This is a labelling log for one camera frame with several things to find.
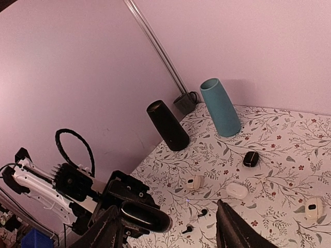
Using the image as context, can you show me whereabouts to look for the black earbud upper left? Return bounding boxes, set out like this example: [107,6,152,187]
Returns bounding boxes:
[198,209,208,218]

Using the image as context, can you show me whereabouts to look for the cream case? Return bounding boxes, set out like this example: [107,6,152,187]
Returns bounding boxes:
[305,196,324,220]
[186,175,204,191]

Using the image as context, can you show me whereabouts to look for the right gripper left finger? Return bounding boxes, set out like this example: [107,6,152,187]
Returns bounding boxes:
[76,206,124,247]

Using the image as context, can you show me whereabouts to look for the teal tapered vase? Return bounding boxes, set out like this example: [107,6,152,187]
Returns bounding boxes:
[200,78,241,137]

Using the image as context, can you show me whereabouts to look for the white oval charging case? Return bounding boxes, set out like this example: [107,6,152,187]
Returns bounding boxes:
[225,182,248,199]

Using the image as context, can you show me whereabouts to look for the cream case right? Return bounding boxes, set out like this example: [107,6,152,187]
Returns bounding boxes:
[305,196,324,220]

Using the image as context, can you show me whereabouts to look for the left aluminium post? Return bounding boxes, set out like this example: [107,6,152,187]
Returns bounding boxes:
[124,0,188,94]

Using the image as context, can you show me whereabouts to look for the blue storage bin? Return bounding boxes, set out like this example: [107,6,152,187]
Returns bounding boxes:
[21,229,54,248]

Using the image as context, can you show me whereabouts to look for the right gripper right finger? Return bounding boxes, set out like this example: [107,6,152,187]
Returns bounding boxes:
[216,199,275,248]

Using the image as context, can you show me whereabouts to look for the black tapered vase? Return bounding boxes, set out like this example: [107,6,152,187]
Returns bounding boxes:
[146,100,190,151]

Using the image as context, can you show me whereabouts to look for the black gold-trim charging case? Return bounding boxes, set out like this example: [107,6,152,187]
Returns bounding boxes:
[119,201,173,233]

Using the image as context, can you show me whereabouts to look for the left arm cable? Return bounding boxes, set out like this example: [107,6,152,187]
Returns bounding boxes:
[54,128,96,179]

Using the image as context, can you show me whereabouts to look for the black earbud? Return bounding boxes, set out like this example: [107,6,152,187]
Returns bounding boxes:
[198,209,208,218]
[182,226,193,234]

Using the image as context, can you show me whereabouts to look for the black earbud lower left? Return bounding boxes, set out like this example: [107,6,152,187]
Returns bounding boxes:
[182,226,193,234]

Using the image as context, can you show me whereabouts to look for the small black charging case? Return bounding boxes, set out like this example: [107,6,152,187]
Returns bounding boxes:
[243,151,259,167]

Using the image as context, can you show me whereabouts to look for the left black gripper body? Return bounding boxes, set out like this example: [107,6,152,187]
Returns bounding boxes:
[90,170,160,229]

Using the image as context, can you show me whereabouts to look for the white stem earbud far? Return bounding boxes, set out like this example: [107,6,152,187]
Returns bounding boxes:
[256,177,266,185]

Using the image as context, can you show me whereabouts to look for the cream case left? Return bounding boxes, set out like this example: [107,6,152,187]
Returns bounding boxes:
[186,175,204,191]

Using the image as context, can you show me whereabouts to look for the grey mug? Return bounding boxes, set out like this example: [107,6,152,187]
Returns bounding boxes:
[173,91,198,115]

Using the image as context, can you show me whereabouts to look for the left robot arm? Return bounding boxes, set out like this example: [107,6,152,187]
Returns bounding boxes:
[2,147,160,235]

